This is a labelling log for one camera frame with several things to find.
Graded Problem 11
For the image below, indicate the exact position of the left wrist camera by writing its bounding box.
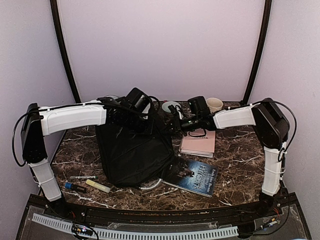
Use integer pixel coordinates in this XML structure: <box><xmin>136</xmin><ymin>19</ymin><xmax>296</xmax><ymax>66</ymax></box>
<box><xmin>125</xmin><ymin>87</ymin><xmax>150</xmax><ymax>113</ymax></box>

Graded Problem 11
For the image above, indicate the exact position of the white slotted cable duct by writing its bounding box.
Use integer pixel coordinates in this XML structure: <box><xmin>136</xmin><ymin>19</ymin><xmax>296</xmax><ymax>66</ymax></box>
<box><xmin>31</xmin><ymin>213</ymin><xmax>239</xmax><ymax>240</ymax></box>

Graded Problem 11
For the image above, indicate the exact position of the small circuit board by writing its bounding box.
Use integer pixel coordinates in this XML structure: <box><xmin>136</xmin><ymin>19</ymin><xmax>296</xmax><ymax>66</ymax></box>
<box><xmin>71</xmin><ymin>224</ymin><xmax>93</xmax><ymax>236</ymax></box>

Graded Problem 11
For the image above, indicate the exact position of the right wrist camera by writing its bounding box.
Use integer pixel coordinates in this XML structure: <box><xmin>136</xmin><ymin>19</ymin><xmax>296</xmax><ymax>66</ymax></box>
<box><xmin>187</xmin><ymin>96</ymin><xmax>211</xmax><ymax>118</ymax></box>

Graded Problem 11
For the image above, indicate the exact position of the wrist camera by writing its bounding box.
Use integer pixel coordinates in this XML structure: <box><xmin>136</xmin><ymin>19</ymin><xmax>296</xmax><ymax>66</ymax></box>
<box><xmin>125</xmin><ymin>87</ymin><xmax>150</xmax><ymax>113</ymax></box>
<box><xmin>187</xmin><ymin>96</ymin><xmax>211</xmax><ymax>118</ymax></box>

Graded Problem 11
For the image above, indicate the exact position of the yellow highlighter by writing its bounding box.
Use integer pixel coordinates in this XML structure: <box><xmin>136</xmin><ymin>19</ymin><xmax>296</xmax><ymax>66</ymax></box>
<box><xmin>85</xmin><ymin>179</ymin><xmax>111</xmax><ymax>193</ymax></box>

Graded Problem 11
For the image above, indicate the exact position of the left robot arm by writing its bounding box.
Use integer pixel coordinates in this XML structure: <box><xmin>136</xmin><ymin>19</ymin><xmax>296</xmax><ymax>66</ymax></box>
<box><xmin>18</xmin><ymin>96</ymin><xmax>153</xmax><ymax>218</ymax></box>

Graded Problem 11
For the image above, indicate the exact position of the right black frame post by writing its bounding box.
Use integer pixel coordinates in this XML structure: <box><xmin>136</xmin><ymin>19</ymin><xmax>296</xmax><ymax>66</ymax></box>
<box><xmin>240</xmin><ymin>0</ymin><xmax>273</xmax><ymax>105</ymax></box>

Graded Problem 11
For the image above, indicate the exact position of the cream floral mug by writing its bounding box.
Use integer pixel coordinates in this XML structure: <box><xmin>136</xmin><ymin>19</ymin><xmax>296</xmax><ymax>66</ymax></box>
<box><xmin>206</xmin><ymin>97</ymin><xmax>224</xmax><ymax>113</ymax></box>

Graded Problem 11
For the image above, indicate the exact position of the clear green-capped pen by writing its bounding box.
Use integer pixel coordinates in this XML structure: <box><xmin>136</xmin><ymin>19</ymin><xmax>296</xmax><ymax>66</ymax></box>
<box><xmin>69</xmin><ymin>175</ymin><xmax>98</xmax><ymax>180</ymax></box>

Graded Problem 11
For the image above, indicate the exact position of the celadon bowl centre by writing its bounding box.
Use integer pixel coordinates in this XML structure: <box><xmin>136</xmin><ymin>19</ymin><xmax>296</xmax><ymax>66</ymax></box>
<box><xmin>161</xmin><ymin>101</ymin><xmax>181</xmax><ymax>113</ymax></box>

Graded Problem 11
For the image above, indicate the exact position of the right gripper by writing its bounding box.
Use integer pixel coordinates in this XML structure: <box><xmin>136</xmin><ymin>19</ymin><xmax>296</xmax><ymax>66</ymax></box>
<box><xmin>160</xmin><ymin>114</ymin><xmax>201</xmax><ymax>138</ymax></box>

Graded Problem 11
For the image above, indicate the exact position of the blue and black marker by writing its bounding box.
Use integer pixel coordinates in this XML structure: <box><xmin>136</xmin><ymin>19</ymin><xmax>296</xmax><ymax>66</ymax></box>
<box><xmin>64</xmin><ymin>182</ymin><xmax>87</xmax><ymax>193</ymax></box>

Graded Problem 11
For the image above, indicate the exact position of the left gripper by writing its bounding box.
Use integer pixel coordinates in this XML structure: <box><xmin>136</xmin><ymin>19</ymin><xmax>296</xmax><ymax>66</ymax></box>
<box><xmin>124</xmin><ymin>111</ymin><xmax>157</xmax><ymax>137</ymax></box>

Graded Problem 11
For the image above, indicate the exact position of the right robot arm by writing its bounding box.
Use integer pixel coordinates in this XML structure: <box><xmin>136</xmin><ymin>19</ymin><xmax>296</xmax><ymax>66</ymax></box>
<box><xmin>162</xmin><ymin>96</ymin><xmax>294</xmax><ymax>217</ymax></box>

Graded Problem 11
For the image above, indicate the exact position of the black front rail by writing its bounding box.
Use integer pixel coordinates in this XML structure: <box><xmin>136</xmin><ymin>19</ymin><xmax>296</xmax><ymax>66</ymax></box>
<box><xmin>29</xmin><ymin>194</ymin><xmax>298</xmax><ymax>226</ymax></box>

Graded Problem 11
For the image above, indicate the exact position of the black frame post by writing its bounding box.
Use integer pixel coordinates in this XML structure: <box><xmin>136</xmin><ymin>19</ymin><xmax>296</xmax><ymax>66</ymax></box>
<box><xmin>240</xmin><ymin>0</ymin><xmax>273</xmax><ymax>105</ymax></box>
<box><xmin>49</xmin><ymin>0</ymin><xmax>81</xmax><ymax>103</ymax></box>

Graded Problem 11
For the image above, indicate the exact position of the dark blue book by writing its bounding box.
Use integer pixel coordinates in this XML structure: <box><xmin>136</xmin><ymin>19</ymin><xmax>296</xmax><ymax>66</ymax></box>
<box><xmin>162</xmin><ymin>157</ymin><xmax>219</xmax><ymax>198</ymax></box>

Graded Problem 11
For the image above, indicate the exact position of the pink book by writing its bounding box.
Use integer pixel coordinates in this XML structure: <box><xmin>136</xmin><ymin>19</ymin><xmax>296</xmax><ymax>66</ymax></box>
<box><xmin>179</xmin><ymin>129</ymin><xmax>216</xmax><ymax>158</ymax></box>

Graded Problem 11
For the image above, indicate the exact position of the black student bag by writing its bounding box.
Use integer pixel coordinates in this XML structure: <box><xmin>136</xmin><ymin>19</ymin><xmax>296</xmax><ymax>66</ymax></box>
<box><xmin>95</xmin><ymin>99</ymin><xmax>175</xmax><ymax>188</ymax></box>

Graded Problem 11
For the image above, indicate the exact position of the left black frame post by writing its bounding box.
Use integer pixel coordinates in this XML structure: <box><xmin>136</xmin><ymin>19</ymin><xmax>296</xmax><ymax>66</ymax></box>
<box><xmin>49</xmin><ymin>0</ymin><xmax>81</xmax><ymax>103</ymax></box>

